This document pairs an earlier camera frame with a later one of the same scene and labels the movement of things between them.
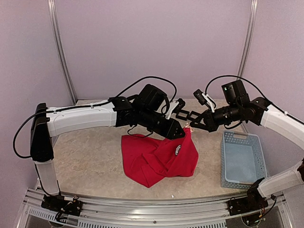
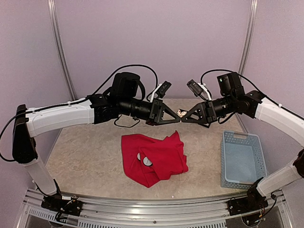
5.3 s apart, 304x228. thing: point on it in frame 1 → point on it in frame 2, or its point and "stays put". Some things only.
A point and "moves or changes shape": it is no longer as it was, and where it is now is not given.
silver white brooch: (187, 125) → (181, 114)
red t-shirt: (148, 160) moves or changes shape
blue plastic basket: (242, 162) stays put
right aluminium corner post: (249, 38) stays put
